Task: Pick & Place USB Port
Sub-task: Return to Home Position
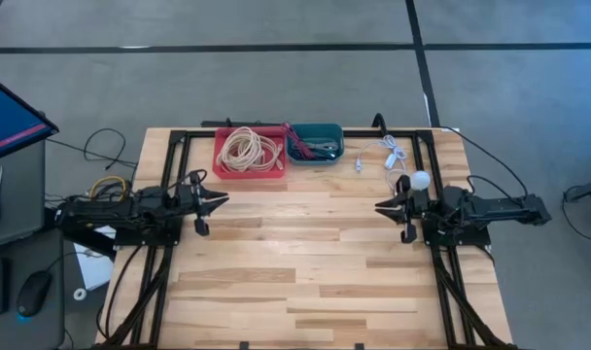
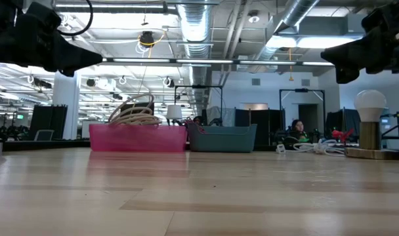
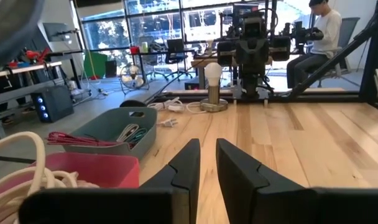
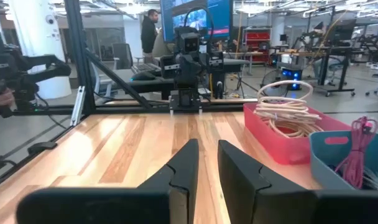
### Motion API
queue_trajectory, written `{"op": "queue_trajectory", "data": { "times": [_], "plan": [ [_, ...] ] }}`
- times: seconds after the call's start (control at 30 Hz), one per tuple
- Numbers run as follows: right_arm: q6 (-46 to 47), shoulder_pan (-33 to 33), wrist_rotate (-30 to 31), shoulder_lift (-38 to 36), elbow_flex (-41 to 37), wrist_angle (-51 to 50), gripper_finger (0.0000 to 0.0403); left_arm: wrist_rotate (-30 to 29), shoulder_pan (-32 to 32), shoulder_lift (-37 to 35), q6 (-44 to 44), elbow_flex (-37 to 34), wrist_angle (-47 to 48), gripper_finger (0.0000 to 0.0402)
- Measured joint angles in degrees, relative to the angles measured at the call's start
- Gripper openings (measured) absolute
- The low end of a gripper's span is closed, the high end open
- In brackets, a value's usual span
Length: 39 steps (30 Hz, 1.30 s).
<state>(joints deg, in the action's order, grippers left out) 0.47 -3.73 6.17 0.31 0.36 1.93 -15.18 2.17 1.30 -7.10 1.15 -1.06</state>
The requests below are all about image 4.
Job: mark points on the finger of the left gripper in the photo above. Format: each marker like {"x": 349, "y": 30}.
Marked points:
{"x": 196, "y": 73}
{"x": 183, "y": 73}

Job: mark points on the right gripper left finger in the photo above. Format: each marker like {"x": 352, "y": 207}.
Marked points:
{"x": 114, "y": 205}

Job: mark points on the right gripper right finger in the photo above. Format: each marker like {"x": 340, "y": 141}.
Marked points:
{"x": 285, "y": 208}

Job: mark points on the black keyboard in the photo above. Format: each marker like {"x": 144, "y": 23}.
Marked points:
{"x": 145, "y": 68}

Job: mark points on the person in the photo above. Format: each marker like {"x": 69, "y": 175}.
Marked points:
{"x": 149, "y": 34}

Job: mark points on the red storage shelf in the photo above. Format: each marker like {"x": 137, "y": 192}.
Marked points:
{"x": 257, "y": 35}

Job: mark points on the teal plastic bin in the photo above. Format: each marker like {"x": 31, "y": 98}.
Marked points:
{"x": 322, "y": 168}

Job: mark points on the round floor fan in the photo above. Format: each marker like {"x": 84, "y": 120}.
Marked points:
{"x": 270, "y": 82}

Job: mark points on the pink plastic bin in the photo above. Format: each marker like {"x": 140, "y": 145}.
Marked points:
{"x": 279, "y": 149}

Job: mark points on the black office chair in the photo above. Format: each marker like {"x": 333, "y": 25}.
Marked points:
{"x": 122, "y": 53}

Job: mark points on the computer tower blue lights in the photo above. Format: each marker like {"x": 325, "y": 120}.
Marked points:
{"x": 290, "y": 74}

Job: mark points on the white chair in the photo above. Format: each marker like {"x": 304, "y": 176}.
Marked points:
{"x": 99, "y": 84}

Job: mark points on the black table clamp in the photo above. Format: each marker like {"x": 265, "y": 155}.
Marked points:
{"x": 41, "y": 147}

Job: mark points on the black standing desk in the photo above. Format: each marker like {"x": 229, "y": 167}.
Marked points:
{"x": 324, "y": 68}

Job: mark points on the black monitor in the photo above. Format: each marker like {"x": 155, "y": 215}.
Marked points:
{"x": 342, "y": 32}

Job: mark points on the person's hand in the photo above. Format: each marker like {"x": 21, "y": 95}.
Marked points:
{"x": 2, "y": 99}

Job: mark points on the white column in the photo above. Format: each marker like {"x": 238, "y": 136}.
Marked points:
{"x": 36, "y": 25}

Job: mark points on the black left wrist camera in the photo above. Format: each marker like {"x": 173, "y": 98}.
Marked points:
{"x": 189, "y": 42}

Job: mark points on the large wall screen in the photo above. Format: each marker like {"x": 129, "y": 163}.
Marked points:
{"x": 220, "y": 15}

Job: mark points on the black rig frame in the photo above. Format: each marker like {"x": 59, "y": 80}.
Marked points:
{"x": 80, "y": 62}

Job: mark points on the silver metal bracket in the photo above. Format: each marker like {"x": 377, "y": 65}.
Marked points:
{"x": 78, "y": 105}

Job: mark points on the white dome camera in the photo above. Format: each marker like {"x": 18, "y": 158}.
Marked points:
{"x": 49, "y": 19}

